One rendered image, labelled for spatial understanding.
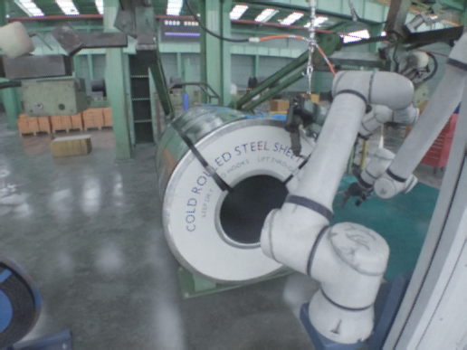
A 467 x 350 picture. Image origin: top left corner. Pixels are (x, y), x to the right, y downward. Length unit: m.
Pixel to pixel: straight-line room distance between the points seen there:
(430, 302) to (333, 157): 0.45
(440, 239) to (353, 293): 0.23
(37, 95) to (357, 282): 1.14
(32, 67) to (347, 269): 1.17
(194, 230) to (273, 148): 0.69
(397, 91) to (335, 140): 0.29
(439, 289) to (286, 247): 0.36
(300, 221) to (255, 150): 0.86
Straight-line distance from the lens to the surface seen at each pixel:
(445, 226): 0.60
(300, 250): 0.69
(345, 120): 0.88
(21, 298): 1.56
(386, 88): 0.97
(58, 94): 1.06
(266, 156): 1.55
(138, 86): 7.72
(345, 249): 0.64
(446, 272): 0.65
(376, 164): 1.25
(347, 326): 0.77
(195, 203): 1.51
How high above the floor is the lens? 1.53
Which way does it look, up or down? 19 degrees down
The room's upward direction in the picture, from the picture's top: straight up
